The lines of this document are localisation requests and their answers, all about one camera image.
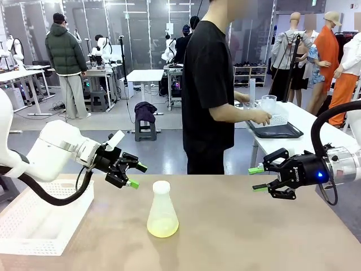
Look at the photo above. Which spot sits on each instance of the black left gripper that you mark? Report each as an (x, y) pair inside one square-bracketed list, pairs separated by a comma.
[(108, 161)]

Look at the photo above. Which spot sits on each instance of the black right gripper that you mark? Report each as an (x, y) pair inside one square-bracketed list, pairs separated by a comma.
[(310, 169)]

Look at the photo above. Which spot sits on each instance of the white round flask cap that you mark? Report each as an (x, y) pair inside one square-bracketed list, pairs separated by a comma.
[(161, 187)]

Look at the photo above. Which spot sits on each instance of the translucent plastic conical flask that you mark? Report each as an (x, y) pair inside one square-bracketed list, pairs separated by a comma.
[(163, 220)]

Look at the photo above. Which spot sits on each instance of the clear plastic measuring jug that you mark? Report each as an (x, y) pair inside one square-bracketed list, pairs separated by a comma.
[(269, 103)]

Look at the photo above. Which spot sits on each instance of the clear graduated cylinder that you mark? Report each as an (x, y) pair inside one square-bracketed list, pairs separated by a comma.
[(252, 90)]

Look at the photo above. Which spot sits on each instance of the person's left forearm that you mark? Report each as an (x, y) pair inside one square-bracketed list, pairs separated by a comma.
[(238, 97)]

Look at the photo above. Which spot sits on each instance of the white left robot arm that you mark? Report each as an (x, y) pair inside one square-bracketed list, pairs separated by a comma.
[(53, 146)]

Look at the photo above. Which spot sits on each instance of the person's right forearm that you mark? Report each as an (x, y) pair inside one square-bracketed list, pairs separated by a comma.
[(231, 114)]

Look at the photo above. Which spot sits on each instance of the person's right hand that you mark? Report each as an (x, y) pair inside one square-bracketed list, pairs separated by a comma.
[(262, 117)]

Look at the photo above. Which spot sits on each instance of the person's left hand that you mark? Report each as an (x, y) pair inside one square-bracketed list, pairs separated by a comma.
[(246, 98)]

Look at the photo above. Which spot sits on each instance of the grey step stool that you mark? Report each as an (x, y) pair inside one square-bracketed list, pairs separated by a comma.
[(145, 131)]

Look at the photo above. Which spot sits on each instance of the black tray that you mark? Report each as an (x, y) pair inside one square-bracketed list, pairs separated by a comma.
[(282, 132)]

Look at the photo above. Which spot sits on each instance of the dark cloth bundle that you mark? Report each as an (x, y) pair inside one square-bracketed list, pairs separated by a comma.
[(145, 110)]

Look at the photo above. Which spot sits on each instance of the black step stool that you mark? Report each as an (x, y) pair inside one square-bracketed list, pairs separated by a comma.
[(99, 101)]

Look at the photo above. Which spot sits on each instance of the white standing desk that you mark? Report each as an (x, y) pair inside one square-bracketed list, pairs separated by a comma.
[(145, 74)]

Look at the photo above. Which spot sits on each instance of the white workbench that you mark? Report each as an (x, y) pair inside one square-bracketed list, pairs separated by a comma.
[(104, 69)]

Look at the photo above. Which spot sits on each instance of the wooden shoe rack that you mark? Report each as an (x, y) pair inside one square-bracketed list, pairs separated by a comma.
[(251, 74)]

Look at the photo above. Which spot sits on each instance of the black tripod pole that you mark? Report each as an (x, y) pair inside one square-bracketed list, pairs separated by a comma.
[(123, 62)]

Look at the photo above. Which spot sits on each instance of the mannequin in floral garment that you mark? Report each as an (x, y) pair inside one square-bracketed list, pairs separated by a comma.
[(310, 67)]

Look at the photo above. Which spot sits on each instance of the mannequin in orange trousers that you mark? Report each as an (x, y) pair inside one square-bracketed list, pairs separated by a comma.
[(347, 84)]

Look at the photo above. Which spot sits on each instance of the person in black t-shirt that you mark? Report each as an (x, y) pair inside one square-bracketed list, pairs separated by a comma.
[(207, 84)]

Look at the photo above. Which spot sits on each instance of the white humanoid robot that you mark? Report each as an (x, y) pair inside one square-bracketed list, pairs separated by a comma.
[(104, 50)]

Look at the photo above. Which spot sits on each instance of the mannequin in grey shirt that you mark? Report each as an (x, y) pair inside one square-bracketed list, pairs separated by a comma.
[(283, 48)]

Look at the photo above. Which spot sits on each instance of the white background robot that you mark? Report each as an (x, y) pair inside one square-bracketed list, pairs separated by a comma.
[(15, 49), (168, 49)]

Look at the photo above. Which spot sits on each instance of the mannequin in orange dress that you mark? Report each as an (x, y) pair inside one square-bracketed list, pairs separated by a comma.
[(328, 56)]

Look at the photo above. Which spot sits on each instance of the person in green puffer jacket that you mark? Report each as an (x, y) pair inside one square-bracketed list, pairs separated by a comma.
[(66, 56)]

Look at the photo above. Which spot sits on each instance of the person in black clothes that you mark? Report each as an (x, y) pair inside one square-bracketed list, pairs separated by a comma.
[(183, 42)]

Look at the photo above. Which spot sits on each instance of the white office desk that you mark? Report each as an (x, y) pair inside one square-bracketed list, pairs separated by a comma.
[(22, 74)]

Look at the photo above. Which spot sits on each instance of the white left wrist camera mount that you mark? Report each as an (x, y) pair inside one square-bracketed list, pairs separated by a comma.
[(116, 139)]

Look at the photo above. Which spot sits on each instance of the black camera tripod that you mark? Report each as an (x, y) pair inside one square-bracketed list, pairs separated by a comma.
[(293, 56)]

